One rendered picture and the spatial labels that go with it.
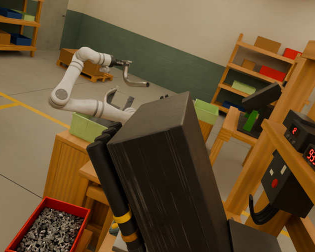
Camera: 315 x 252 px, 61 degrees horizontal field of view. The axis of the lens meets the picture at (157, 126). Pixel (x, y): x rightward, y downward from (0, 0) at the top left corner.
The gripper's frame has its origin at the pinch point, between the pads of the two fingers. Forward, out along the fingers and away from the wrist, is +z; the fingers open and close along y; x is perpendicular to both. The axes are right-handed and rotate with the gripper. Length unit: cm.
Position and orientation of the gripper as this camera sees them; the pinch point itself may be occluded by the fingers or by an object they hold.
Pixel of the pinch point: (125, 64)
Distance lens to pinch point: 178.7
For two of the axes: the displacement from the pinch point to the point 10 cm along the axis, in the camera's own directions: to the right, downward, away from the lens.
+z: 6.9, 0.1, 7.3
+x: -1.7, 9.7, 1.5
